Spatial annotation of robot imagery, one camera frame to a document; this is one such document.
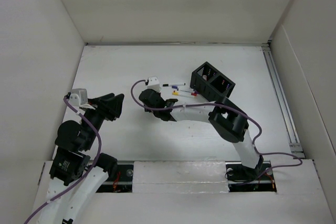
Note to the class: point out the purple-capped white marker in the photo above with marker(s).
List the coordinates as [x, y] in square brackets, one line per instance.
[176, 87]

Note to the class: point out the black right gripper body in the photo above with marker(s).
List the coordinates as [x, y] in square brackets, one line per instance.
[159, 107]

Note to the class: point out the black-capped white marker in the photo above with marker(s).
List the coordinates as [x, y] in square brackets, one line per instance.
[173, 84]

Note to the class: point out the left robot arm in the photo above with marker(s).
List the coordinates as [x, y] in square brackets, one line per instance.
[79, 167]

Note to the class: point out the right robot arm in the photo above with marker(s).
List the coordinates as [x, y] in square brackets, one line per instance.
[226, 118]

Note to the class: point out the aluminium rail right edge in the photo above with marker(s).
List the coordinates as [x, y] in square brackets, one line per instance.
[292, 136]

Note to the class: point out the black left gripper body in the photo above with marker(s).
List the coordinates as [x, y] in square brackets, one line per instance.
[105, 108]

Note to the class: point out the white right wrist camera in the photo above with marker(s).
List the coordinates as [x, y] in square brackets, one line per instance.
[153, 83]

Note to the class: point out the black two-compartment organizer box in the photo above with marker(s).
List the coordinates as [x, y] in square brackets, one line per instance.
[210, 83]

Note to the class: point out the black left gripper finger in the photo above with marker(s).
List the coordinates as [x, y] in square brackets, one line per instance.
[116, 104]
[107, 99]

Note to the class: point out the white foam block front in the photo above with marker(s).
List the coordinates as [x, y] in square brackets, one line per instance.
[173, 177]

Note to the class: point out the red and purple marker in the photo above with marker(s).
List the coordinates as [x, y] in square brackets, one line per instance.
[185, 92]

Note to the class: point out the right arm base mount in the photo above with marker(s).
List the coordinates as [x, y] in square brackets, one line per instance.
[243, 179]

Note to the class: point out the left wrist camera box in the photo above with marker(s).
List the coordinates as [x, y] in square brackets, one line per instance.
[78, 97]

